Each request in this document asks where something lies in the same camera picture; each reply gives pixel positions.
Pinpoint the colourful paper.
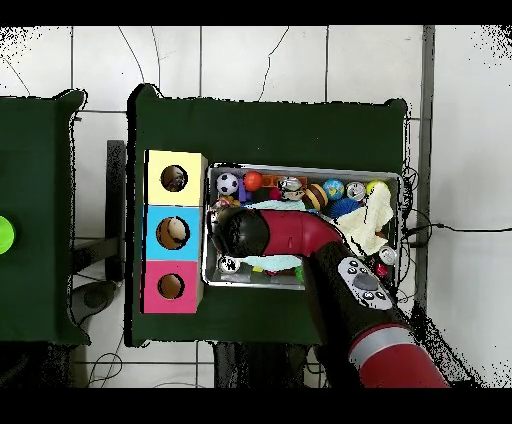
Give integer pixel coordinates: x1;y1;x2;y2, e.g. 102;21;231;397
209;196;235;215
162;166;188;192

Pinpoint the light blue muslin cloth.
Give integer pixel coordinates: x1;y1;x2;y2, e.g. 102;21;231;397
239;198;308;272

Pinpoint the shallow metal mesh bin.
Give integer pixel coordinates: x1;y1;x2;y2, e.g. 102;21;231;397
201;161;402;295

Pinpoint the wooden box with three holes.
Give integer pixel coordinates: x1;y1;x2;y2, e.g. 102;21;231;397
142;149;210;314

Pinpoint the orange ball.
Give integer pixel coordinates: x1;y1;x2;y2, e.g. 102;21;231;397
242;170;264;192

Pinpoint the black and white soccer ball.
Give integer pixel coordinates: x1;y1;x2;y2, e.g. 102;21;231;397
215;172;240;196

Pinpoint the crushed silver can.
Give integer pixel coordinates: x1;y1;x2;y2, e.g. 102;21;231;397
276;175;306;201

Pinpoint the toy hamburger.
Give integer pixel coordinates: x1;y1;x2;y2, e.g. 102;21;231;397
302;183;329;212

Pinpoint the globe print ball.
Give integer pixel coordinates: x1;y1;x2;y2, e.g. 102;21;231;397
322;178;346;200

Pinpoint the dark green tablecloth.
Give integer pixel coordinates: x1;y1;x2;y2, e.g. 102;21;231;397
0;89;91;347
124;82;409;348

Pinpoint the dark blue spiky ball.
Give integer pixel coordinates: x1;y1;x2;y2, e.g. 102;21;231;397
325;197;363;219

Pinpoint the cream muslin cloth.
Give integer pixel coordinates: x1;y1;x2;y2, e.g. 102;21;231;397
335;181;395;257

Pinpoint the green plastic cup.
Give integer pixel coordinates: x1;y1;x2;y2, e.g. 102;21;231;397
0;215;16;255

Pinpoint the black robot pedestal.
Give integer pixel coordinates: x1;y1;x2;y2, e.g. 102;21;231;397
213;341;321;388

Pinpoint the black cable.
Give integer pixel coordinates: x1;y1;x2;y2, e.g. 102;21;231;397
403;221;512;249

